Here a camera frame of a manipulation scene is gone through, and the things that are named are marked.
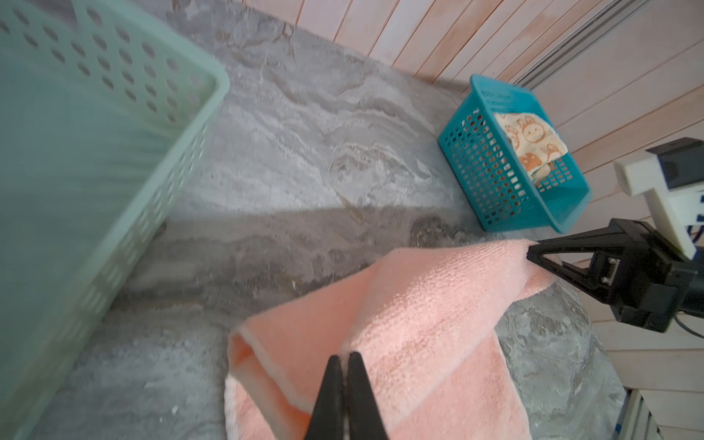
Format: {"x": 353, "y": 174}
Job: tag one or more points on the teal plastic basket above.
{"x": 490, "y": 172}

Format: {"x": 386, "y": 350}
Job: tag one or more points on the plain pink towel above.
{"x": 424, "y": 322}

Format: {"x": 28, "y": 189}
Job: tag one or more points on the aluminium mounting rail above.
{"x": 636, "y": 421}

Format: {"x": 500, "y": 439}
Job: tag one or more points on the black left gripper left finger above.
{"x": 327, "y": 418}

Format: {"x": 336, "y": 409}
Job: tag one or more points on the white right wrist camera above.
{"x": 670, "y": 178}

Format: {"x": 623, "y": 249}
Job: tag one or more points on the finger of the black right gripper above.
{"x": 583, "y": 245}
{"x": 582, "y": 279}

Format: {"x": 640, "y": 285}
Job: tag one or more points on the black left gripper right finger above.
{"x": 364, "y": 417}

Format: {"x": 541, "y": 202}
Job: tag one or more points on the pink orange patterned towel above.
{"x": 534, "y": 141}

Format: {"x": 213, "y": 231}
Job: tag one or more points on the light green plastic basket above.
{"x": 104, "y": 114}

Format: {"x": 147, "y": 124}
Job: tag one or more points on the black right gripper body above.
{"x": 648, "y": 282}

